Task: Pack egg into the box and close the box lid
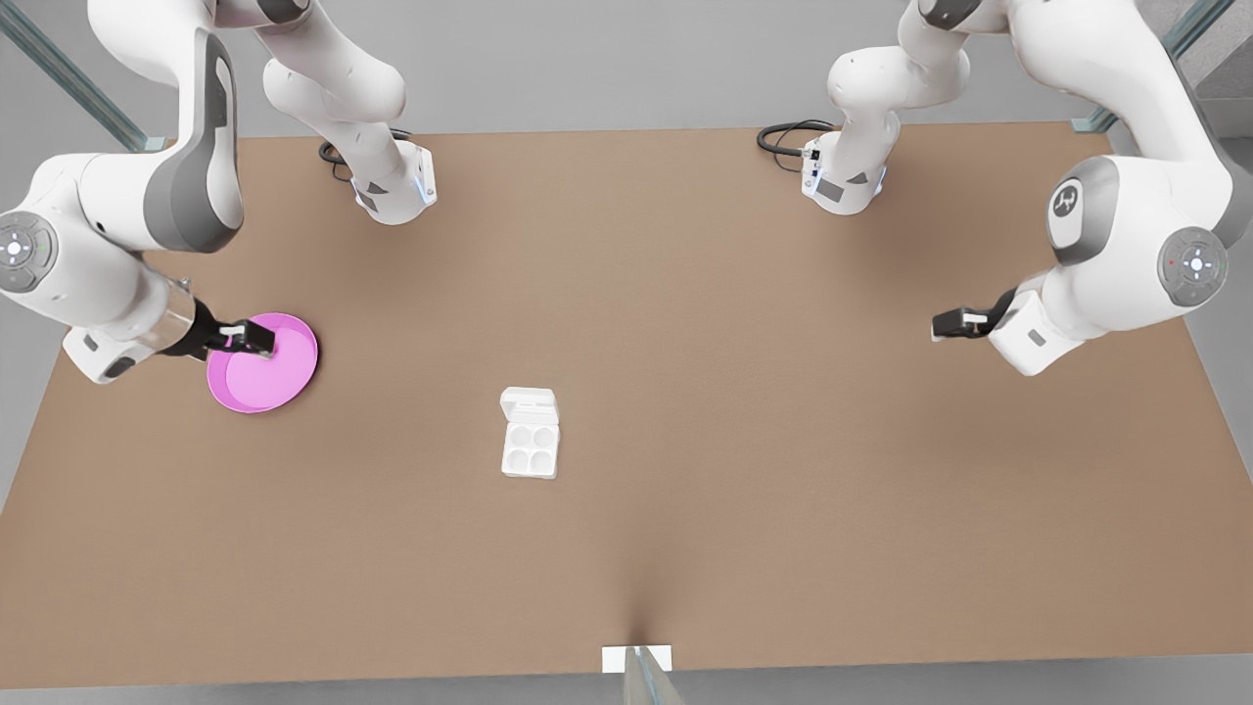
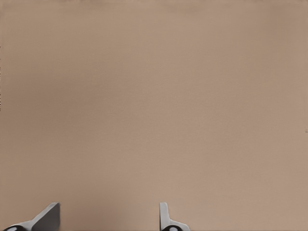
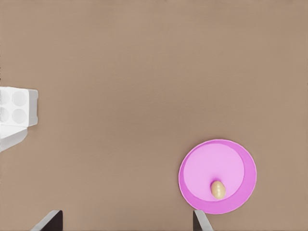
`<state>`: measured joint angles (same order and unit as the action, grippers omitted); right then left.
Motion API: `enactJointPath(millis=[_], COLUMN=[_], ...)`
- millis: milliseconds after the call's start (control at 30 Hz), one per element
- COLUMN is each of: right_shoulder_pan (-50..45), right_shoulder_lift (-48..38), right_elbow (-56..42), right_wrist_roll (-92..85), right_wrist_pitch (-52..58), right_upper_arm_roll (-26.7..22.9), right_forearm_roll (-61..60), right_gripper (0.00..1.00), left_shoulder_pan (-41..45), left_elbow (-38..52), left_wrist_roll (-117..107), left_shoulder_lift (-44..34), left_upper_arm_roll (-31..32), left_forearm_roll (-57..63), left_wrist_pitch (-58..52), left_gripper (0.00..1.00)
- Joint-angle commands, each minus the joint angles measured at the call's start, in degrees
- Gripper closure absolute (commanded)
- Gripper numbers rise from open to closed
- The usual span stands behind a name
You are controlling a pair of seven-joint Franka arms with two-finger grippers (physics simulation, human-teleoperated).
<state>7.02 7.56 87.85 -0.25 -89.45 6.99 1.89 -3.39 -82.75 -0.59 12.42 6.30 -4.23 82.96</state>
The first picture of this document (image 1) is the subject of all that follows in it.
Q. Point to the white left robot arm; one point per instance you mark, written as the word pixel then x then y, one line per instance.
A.
pixel 1126 245

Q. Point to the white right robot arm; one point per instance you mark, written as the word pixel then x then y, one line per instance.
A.
pixel 108 206

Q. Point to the white egg box lid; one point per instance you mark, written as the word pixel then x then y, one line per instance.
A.
pixel 530 404

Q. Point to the white egg box base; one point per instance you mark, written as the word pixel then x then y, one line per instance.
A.
pixel 530 452

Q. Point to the pink round plate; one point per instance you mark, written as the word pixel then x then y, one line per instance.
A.
pixel 279 377

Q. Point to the silver frame post white foot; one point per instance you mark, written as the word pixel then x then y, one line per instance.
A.
pixel 646 676

